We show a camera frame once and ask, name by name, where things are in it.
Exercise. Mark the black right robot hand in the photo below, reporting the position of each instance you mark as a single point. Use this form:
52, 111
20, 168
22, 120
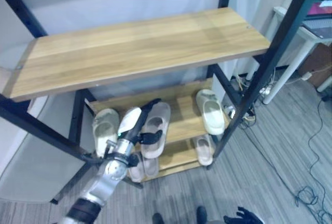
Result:
243, 217

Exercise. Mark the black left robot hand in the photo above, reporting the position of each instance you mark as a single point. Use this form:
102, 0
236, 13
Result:
131, 120

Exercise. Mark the beige pink slipper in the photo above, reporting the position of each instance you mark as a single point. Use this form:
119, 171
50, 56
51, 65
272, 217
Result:
155, 124

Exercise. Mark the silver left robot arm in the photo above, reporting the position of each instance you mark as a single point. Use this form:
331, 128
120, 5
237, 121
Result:
109, 174

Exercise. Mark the wooden shelf board with slippers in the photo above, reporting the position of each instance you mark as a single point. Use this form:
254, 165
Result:
182, 116

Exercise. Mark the dark right robot foot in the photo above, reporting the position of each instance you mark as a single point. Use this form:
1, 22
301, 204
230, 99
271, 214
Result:
201, 215

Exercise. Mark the dark robot foot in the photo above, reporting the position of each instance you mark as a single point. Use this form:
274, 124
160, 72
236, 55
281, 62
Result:
201, 215
157, 218

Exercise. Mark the small beige slipper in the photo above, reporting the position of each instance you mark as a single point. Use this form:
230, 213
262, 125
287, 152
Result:
136, 172
151, 167
204, 150

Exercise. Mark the low wooden shelf board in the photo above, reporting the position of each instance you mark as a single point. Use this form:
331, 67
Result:
179, 157

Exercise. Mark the large wooden shelf board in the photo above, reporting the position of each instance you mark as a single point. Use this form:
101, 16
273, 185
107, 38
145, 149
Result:
135, 50

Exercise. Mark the cream white slipper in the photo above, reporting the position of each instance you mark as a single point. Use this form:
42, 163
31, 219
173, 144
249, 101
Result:
211, 112

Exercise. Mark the dark left robot foot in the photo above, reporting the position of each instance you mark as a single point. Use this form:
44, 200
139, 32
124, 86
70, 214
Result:
157, 218

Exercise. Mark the light grey panel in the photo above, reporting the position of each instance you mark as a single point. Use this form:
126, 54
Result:
33, 167

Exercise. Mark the white power strip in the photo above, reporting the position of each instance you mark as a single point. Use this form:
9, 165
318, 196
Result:
265, 90

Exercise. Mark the white desk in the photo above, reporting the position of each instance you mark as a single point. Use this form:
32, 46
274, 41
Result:
286, 69

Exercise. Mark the white plug adapter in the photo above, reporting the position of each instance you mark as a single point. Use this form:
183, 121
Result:
306, 76

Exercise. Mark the brown cardboard box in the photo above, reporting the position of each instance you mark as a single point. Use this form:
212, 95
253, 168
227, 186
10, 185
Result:
317, 60

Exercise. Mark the grey laptop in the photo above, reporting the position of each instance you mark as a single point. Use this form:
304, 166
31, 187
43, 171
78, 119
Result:
319, 28

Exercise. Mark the black metal shoe rack frame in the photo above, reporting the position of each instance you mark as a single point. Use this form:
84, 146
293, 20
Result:
259, 78

